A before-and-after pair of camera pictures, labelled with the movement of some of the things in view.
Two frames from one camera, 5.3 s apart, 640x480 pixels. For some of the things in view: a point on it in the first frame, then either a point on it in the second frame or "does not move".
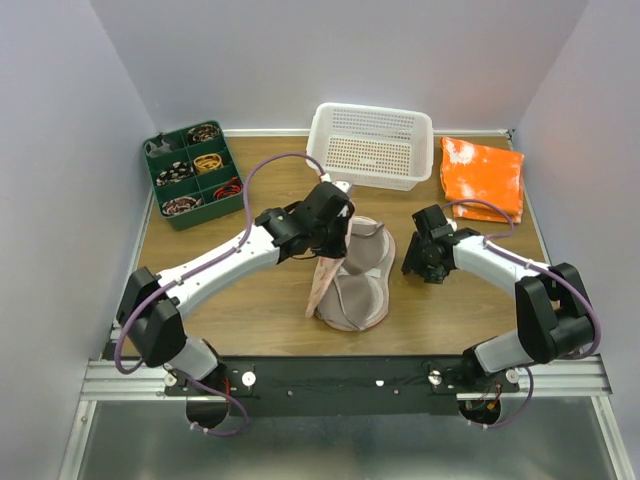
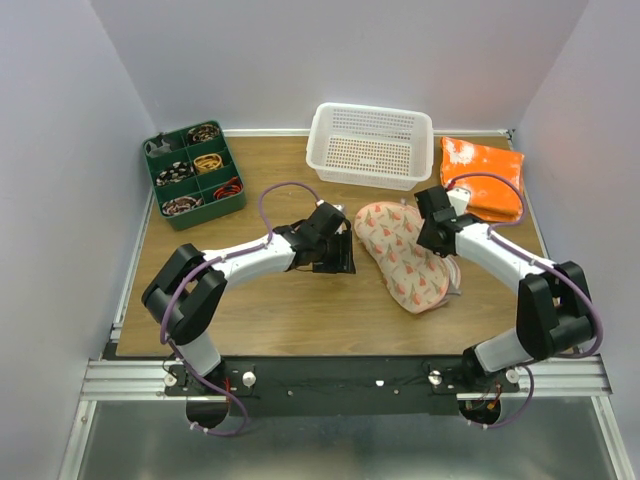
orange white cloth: x=474 y=172 does not move
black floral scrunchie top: x=204 y=132 does not move
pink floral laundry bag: x=324 y=270 → x=416 y=279
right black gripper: x=412 y=260 → x=423 y=240
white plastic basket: x=372 y=147 does not move
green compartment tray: x=193 y=174 does not move
